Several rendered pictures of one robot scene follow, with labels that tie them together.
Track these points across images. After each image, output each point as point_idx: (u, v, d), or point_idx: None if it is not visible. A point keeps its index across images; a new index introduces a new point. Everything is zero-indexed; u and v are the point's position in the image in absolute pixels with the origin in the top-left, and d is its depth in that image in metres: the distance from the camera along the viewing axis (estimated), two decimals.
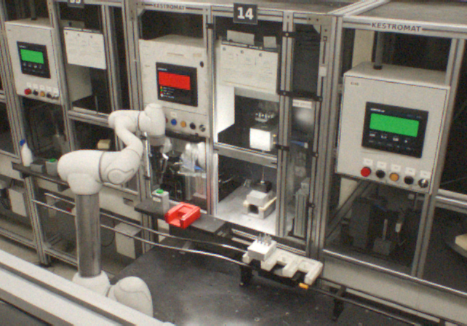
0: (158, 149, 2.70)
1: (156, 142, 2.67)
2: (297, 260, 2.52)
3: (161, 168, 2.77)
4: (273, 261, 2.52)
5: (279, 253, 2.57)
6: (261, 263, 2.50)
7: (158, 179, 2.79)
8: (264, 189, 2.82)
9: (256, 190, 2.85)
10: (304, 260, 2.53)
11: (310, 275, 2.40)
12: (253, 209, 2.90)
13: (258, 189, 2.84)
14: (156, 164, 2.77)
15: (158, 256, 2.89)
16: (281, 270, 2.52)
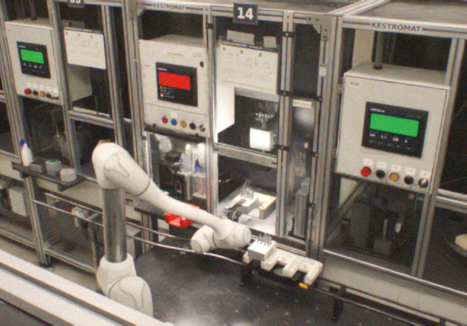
0: None
1: None
2: (297, 260, 2.52)
3: None
4: (273, 261, 2.52)
5: (279, 253, 2.57)
6: (261, 263, 2.50)
7: None
8: (265, 168, 2.77)
9: (257, 169, 2.80)
10: (304, 260, 2.53)
11: (310, 275, 2.40)
12: (253, 209, 2.90)
13: (259, 168, 2.79)
14: (230, 209, 2.62)
15: (158, 256, 2.89)
16: (281, 270, 2.52)
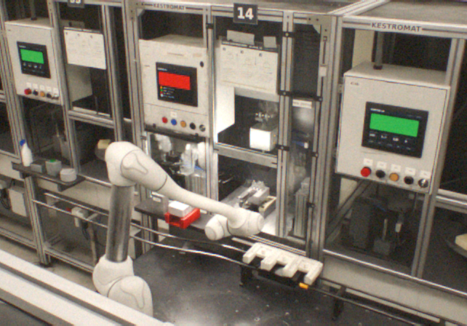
0: None
1: None
2: (297, 260, 2.52)
3: None
4: (273, 261, 2.52)
5: (279, 253, 2.57)
6: (261, 263, 2.50)
7: None
8: (265, 168, 2.77)
9: (257, 169, 2.80)
10: (304, 260, 2.53)
11: (310, 275, 2.40)
12: (253, 209, 2.90)
13: (259, 168, 2.79)
14: (243, 199, 2.70)
15: (158, 256, 2.89)
16: (281, 270, 2.52)
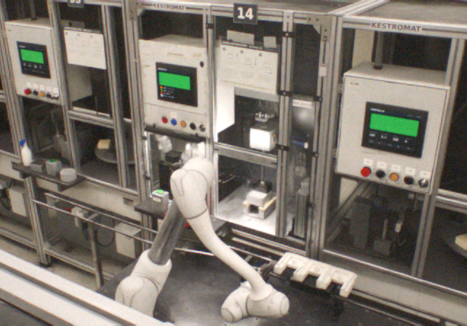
0: None
1: None
2: (331, 271, 2.44)
3: (265, 275, 2.44)
4: (306, 272, 2.44)
5: (311, 263, 2.49)
6: (293, 273, 2.42)
7: None
8: (264, 190, 2.83)
9: (256, 191, 2.86)
10: (337, 271, 2.45)
11: (346, 287, 2.33)
12: (253, 209, 2.90)
13: (258, 190, 2.85)
14: (262, 272, 2.42)
15: None
16: (314, 281, 2.44)
